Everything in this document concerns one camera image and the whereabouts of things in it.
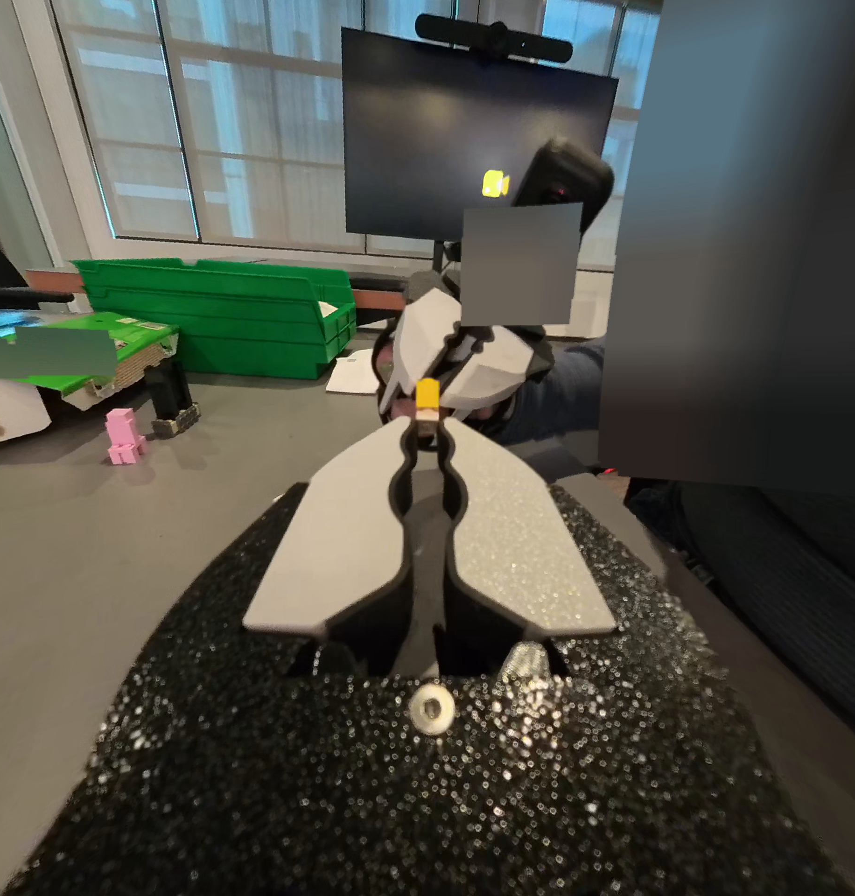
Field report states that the green cardboard box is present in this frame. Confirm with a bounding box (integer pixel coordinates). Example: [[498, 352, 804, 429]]
[[0, 311, 181, 454]]

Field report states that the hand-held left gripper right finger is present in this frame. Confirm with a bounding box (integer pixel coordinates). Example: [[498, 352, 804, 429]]
[[435, 416, 617, 679]]

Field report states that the person's right forearm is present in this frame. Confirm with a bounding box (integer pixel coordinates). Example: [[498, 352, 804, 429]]
[[501, 339, 608, 446]]

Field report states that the black monitor on stand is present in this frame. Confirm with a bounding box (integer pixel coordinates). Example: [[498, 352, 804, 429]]
[[341, 26, 619, 282]]

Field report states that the green plastic bin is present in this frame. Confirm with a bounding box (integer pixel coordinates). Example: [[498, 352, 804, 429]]
[[72, 257, 359, 382]]

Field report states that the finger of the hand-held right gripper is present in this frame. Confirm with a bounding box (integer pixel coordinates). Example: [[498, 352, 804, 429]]
[[442, 325, 534, 423], [380, 288, 463, 415]]

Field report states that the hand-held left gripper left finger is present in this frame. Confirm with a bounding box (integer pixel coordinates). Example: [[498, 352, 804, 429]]
[[243, 417, 416, 676]]

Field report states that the brown top side table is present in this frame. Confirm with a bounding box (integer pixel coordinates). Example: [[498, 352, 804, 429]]
[[350, 276, 409, 310]]

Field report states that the black toy block figure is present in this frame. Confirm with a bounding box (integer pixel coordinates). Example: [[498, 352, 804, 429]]
[[145, 360, 202, 441]]

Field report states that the person's dark clothed body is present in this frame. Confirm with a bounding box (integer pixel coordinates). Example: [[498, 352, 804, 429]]
[[625, 479, 855, 737]]

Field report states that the grey desk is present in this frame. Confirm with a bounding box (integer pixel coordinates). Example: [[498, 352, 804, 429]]
[[0, 350, 855, 896]]

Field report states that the white paper sheet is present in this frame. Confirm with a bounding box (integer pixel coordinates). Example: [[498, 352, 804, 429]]
[[325, 356, 385, 397]]

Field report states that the black webcam bar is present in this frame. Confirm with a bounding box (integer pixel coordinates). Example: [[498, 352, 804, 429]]
[[414, 12, 575, 66]]

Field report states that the pink toy pig figure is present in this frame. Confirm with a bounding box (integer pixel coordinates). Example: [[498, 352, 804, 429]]
[[105, 407, 149, 466]]

